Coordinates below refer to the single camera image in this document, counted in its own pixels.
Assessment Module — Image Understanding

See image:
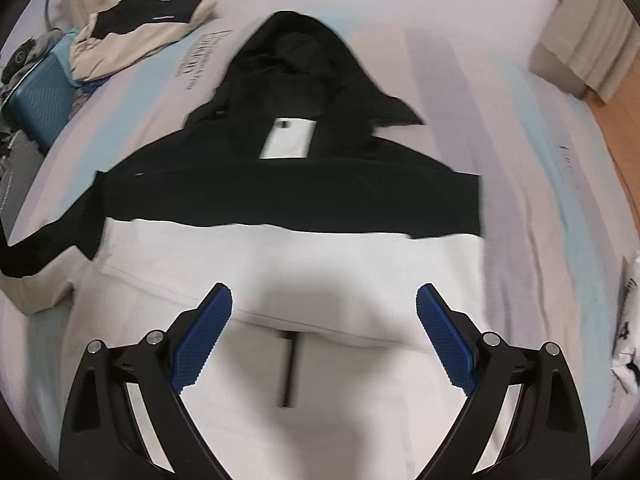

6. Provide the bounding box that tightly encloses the white baseboard block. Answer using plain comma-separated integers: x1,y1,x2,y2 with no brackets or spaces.
529,0,640,105

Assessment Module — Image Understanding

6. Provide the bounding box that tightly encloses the black and white hooded jacket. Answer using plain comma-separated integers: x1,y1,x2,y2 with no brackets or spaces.
0,10,485,480

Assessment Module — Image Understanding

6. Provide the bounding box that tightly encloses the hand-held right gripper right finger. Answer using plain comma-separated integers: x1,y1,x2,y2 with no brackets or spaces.
416,282,594,480

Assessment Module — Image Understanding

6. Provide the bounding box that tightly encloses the teal suitcase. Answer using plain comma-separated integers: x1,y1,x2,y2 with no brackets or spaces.
0,35,77,157

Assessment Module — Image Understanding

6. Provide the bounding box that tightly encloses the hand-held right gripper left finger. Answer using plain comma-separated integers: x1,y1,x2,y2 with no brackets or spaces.
59,282,234,480

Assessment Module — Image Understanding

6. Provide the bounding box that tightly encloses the beige and black jacket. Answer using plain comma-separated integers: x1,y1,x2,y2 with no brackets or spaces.
69,0,219,84

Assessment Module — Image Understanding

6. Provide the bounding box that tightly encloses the grey and black cloth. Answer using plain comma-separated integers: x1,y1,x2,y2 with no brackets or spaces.
0,29,67,92

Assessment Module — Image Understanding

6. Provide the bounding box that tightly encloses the white printed cloth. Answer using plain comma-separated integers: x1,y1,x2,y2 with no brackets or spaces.
609,255,640,397

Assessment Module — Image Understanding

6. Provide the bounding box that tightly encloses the grey ribbed case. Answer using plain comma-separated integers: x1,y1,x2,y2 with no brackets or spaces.
0,129,42,233

